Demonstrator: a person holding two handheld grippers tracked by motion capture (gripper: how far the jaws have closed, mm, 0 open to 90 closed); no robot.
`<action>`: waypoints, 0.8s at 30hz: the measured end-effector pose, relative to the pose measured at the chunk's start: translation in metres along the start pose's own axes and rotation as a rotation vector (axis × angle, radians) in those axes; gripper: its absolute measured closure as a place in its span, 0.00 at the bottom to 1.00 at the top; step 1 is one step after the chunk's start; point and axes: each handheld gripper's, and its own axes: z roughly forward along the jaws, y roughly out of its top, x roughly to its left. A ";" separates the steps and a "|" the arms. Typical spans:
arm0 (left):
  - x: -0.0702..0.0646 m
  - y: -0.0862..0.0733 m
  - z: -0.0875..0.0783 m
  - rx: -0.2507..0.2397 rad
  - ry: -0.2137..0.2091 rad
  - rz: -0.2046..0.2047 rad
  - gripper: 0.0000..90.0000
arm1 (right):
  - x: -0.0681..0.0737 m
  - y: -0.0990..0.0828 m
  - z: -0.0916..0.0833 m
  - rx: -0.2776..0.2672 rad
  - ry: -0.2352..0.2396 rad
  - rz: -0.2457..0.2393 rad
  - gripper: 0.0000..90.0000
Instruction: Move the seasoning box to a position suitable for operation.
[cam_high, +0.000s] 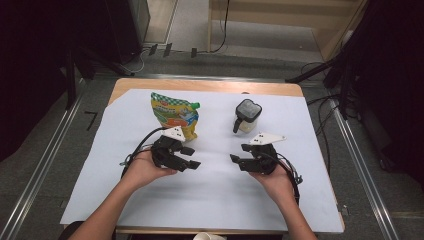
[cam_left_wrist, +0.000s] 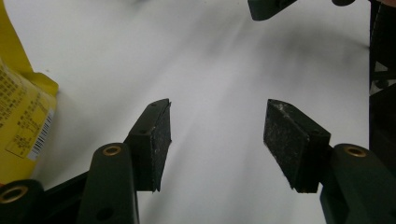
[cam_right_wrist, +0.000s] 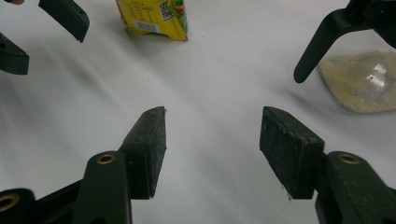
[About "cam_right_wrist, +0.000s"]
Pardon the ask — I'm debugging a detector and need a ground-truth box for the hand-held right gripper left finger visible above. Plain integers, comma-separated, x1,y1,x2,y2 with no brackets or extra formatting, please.
120,105,167,200

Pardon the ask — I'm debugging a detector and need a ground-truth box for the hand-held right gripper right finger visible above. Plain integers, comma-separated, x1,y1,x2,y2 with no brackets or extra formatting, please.
259,105,326,200

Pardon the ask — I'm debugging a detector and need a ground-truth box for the yellow green seasoning packet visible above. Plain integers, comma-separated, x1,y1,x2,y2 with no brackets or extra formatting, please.
115,0,190,42

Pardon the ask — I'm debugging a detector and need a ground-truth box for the glass seasoning jar black lid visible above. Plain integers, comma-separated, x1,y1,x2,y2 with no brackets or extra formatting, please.
293,0,396,114

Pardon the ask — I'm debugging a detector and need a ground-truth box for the white paper sheet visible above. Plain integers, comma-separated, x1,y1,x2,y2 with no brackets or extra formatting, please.
0,0,396,224

